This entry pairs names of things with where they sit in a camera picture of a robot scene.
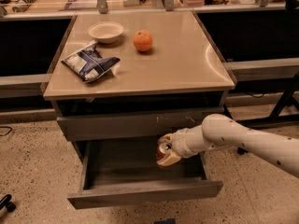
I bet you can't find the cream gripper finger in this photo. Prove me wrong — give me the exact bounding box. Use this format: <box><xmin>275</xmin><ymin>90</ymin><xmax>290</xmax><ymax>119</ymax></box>
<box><xmin>158</xmin><ymin>133</ymin><xmax>173</xmax><ymax>145</ymax></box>
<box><xmin>156</xmin><ymin>152</ymin><xmax>181</xmax><ymax>167</ymax></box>

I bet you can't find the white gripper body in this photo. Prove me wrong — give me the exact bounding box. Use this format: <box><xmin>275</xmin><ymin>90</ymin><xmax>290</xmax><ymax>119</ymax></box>
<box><xmin>172</xmin><ymin>128</ymin><xmax>197</xmax><ymax>158</ymax></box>

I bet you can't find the red coke can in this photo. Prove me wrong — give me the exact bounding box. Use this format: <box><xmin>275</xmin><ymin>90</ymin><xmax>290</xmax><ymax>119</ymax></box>
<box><xmin>156</xmin><ymin>143</ymin><xmax>172</xmax><ymax>161</ymax></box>

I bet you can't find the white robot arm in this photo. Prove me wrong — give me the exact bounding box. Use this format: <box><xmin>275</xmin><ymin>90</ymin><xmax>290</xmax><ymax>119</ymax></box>
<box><xmin>156</xmin><ymin>114</ymin><xmax>299</xmax><ymax>177</ymax></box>

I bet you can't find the closed top drawer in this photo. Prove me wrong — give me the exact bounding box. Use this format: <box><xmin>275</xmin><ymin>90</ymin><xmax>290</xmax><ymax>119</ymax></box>
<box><xmin>57</xmin><ymin>107</ymin><xmax>223</xmax><ymax>142</ymax></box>

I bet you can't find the open middle drawer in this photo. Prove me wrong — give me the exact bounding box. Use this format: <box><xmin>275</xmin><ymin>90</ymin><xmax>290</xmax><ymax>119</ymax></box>
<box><xmin>68</xmin><ymin>136</ymin><xmax>223</xmax><ymax>209</ymax></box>

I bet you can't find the grey drawer cabinet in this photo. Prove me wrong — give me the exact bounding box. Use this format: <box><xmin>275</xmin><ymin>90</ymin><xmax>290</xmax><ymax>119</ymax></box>
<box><xmin>43</xmin><ymin>10</ymin><xmax>237</xmax><ymax>210</ymax></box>

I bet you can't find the orange fruit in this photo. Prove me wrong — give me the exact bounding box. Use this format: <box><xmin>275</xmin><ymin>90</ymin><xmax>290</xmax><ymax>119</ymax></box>
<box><xmin>133</xmin><ymin>30</ymin><xmax>152</xmax><ymax>52</ymax></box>

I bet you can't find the blue white chip bag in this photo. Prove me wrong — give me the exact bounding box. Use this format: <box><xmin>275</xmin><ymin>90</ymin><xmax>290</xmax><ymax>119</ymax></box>
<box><xmin>62</xmin><ymin>41</ymin><xmax>121</xmax><ymax>82</ymax></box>

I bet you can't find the white paper bowl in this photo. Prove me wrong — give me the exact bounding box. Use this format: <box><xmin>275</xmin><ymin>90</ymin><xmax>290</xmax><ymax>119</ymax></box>
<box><xmin>88</xmin><ymin>21</ymin><xmax>124</xmax><ymax>44</ymax></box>

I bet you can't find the black table leg frame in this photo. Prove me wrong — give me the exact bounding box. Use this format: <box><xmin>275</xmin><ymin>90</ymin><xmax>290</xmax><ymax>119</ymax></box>
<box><xmin>223</xmin><ymin>73</ymin><xmax>299</xmax><ymax>156</ymax></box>

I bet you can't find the black cable on floor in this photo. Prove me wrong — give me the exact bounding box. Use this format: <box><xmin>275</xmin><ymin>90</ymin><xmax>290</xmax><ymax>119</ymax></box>
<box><xmin>0</xmin><ymin>125</ymin><xmax>14</xmax><ymax>137</ymax></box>

